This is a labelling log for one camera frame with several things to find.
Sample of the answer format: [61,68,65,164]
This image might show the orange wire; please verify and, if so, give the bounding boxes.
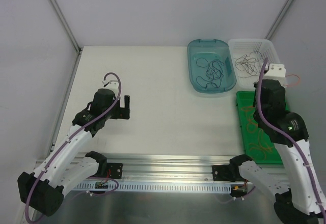
[248,142,275,160]
[240,105,265,143]
[282,74,301,88]

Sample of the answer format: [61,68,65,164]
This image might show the dark wire pulled from tangle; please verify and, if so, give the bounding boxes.
[235,52,262,76]

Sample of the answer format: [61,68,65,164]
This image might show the dark thin wire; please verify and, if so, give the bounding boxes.
[196,57,226,89]

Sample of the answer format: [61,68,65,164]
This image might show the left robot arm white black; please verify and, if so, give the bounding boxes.
[17,88,130,223]

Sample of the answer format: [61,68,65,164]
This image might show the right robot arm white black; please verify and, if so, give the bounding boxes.
[228,79,325,223]

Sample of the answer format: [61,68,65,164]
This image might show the white perforated plastic basket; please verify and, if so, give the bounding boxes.
[228,39,282,91]

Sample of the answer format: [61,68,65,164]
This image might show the green plastic tray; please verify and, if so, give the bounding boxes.
[236,91,283,165]

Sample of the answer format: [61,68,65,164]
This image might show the teal transparent plastic bin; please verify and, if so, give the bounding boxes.
[187,39,236,94]

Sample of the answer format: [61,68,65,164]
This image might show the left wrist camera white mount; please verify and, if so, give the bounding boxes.
[102,80,120,93]

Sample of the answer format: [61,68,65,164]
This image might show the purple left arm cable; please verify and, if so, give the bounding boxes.
[24,73,122,222]

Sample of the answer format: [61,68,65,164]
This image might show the black wire in basket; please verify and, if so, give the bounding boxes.
[234,55,258,76]

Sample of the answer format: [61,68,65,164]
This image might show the orange wire in green tray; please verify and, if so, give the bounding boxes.
[248,142,275,160]

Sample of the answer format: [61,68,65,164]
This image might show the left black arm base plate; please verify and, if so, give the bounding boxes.
[95,162,123,179]

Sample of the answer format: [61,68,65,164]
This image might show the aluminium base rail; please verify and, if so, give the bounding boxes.
[63,151,233,183]

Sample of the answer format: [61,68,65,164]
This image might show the white slotted cable duct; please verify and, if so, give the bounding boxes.
[74,180,231,194]

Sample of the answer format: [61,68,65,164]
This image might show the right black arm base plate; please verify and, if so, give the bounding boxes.
[212,164,245,182]

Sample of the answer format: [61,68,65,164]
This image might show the right aluminium frame post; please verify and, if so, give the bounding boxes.
[265,0,295,40]

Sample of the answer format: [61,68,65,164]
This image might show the aluminium frame post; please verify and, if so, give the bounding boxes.
[48,0,82,54]
[265,0,295,40]

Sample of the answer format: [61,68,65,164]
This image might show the left aluminium frame post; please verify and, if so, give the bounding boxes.
[48,0,82,54]

